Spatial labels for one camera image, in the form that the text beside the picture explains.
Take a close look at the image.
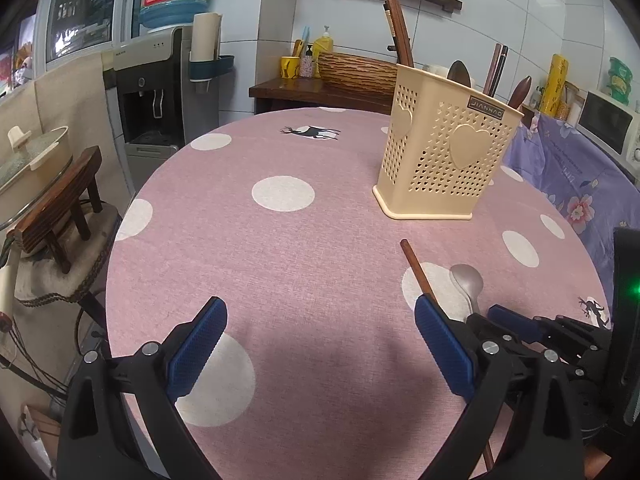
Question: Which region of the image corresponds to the woven basin sink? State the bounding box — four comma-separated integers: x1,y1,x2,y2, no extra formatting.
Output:
317,51,401,96

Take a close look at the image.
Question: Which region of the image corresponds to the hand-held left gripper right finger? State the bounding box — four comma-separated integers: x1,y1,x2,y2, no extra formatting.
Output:
414,294,586,480

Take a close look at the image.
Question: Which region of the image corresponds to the metal spoon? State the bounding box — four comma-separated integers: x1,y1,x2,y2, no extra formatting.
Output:
448,263,485,323

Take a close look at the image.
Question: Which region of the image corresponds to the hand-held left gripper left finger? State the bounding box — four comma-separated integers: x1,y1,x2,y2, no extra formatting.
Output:
56,296,228,480

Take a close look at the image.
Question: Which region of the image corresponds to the white microwave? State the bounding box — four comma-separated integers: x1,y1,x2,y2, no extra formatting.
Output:
577,89,640,163

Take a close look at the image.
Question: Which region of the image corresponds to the stack of green tubs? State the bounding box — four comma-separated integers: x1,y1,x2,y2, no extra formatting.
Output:
606,56,635,106

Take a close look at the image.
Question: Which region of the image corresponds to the yellow wrap roll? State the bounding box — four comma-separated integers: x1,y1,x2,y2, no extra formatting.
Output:
539,53,570,115

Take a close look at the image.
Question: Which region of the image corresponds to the beige plastic utensil holder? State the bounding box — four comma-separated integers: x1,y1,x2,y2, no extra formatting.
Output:
372,63,525,222

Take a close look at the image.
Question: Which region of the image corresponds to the pink polka-dot tablecloth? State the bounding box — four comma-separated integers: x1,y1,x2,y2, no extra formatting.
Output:
105,107,613,480

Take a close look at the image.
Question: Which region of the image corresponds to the beige paper cup tube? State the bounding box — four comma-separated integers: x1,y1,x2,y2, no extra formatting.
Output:
191,11,222,81

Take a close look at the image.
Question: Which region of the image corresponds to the floral pump bottle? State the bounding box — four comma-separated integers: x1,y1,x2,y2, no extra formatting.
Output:
300,44,320,78

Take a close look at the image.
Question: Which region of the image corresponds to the yellow dish soap bottle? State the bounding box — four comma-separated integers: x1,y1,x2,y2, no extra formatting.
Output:
313,25,334,56

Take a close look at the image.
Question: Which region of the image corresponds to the brown wooden chopstick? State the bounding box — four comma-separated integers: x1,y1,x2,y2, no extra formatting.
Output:
382,2,408,67
400,239,496,471
386,0,415,68
481,43,502,96

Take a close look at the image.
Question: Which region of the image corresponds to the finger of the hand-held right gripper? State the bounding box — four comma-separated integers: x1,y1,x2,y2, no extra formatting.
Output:
467,314,521,356
487,305,546,343

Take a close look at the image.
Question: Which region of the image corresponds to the round beige covered stand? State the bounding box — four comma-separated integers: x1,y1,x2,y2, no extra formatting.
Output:
12,205,123,306

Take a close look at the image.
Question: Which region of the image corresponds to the wooden spoon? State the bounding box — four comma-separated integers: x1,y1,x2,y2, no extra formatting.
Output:
506,76,532,110
446,60,472,88

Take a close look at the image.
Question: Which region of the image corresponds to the blue plastic wall holder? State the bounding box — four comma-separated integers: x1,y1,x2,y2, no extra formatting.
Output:
187,54,236,83

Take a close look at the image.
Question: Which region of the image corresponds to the grey water dispenser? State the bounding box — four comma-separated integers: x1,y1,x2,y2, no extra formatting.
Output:
112,25,193,161

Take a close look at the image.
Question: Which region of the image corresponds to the dark wooden washstand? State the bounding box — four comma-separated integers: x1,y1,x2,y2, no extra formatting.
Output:
248,77,396,116

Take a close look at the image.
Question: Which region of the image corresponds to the small wooden stool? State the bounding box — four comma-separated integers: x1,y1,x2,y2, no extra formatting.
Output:
12,146,104,275

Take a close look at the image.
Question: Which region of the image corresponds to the window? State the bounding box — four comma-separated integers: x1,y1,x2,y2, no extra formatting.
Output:
0,0,146,96

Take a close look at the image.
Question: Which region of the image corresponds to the dark wooden chopstick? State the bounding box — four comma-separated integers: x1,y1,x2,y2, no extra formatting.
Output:
492,46,509,97

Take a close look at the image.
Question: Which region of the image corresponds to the purple floral cloth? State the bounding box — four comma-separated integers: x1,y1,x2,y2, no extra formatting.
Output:
502,110,640,301

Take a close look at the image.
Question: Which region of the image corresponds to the cream pot with lid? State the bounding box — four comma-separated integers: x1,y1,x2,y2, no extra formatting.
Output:
0,126,73,196

